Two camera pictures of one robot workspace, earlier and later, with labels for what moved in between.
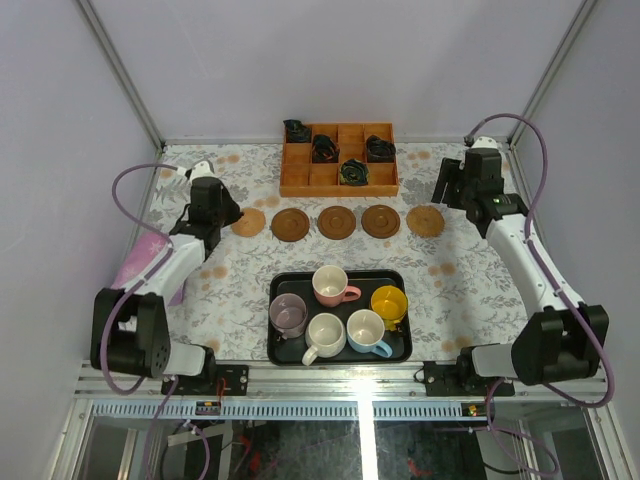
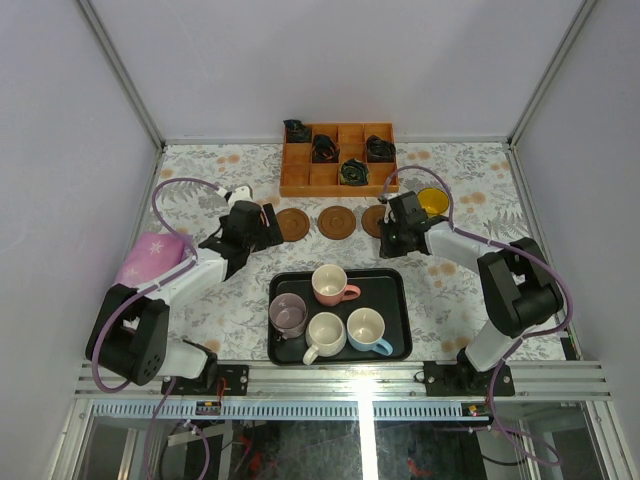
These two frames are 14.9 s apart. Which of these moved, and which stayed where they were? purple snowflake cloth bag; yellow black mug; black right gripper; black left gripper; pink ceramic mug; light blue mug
Moved: yellow black mug; black left gripper; black right gripper
Stayed: pink ceramic mug; light blue mug; purple snowflake cloth bag
